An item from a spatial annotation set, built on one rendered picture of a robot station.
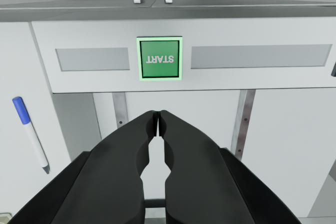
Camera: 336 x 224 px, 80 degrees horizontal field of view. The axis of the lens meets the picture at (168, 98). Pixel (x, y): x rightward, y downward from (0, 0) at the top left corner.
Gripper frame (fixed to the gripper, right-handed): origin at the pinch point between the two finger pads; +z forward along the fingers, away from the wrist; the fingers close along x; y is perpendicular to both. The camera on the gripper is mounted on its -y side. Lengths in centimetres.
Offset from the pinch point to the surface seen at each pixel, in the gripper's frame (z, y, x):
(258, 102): 28.7, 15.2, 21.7
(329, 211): 31, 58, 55
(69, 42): 14.7, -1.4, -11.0
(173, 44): 14.3, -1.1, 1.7
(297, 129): 28.7, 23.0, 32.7
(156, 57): 14.3, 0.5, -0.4
